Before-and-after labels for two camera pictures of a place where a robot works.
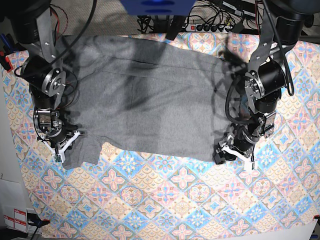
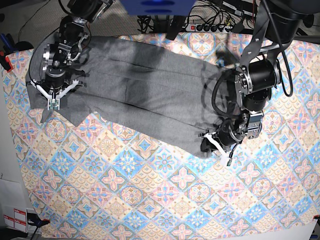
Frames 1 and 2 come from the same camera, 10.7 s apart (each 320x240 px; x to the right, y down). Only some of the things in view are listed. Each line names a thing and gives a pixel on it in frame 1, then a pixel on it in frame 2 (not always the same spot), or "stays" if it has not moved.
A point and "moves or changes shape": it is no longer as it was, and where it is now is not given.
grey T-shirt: [150, 95] moves or changes shape
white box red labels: [13, 210] stays
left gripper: [51, 127] to [54, 79]
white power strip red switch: [206, 27] stays
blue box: [158, 7] stays
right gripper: [245, 138] to [231, 132]
